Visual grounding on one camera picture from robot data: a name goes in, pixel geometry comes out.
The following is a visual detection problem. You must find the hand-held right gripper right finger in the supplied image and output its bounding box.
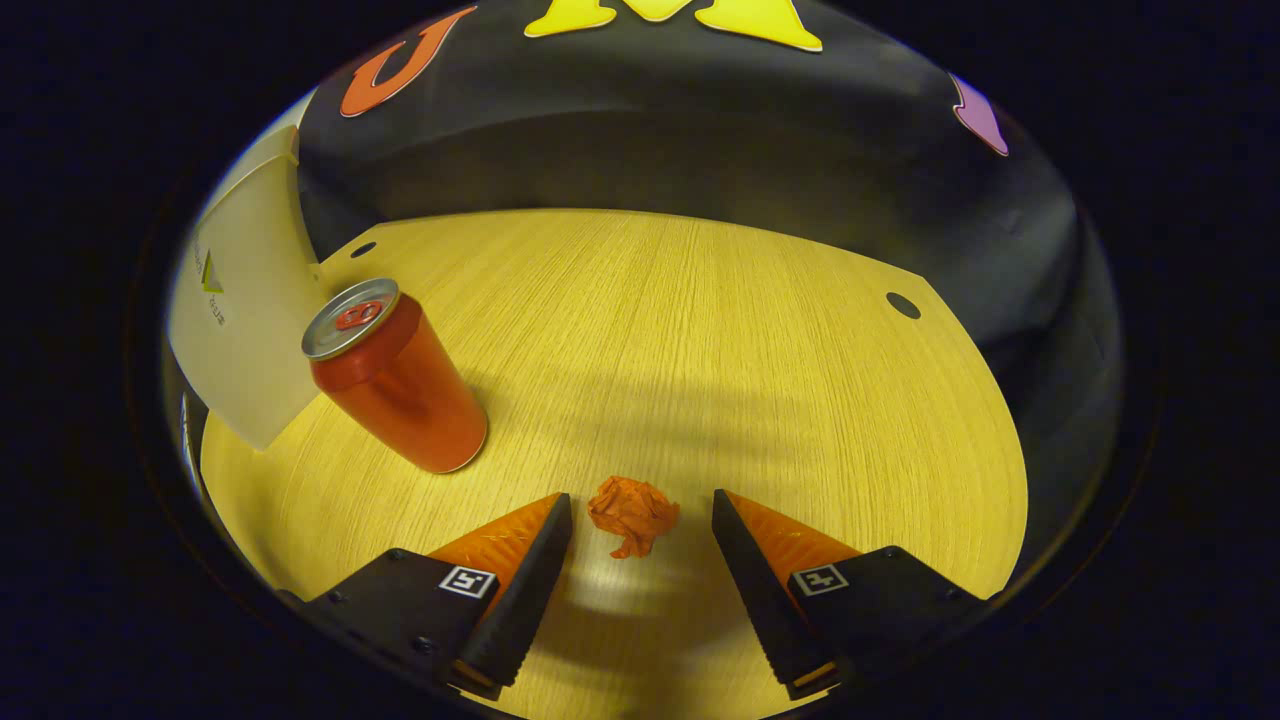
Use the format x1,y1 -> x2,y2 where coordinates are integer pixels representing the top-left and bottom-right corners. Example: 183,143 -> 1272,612
712,489 -> 991,701

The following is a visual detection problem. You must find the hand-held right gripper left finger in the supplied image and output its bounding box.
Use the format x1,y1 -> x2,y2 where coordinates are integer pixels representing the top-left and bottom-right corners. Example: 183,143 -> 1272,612
280,492 -> 574,701

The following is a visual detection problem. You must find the orange paper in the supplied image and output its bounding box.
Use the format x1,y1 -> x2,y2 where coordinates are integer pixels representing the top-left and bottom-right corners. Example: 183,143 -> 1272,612
587,476 -> 682,560

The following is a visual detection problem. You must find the red pop can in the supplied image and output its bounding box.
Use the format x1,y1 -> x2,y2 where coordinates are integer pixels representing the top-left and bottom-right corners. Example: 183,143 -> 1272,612
301,277 -> 489,475

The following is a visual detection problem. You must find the white desktop garbage bin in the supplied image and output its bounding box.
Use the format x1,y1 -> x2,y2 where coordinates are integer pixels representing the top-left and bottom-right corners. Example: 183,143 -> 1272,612
165,125 -> 331,453

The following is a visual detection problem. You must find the wooden desktop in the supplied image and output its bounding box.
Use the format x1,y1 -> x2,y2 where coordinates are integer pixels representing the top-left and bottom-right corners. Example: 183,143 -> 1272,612
200,208 -> 1029,719

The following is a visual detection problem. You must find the black backdrop cloth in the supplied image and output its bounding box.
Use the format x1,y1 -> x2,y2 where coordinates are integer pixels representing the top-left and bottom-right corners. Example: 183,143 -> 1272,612
295,0 -> 1126,561

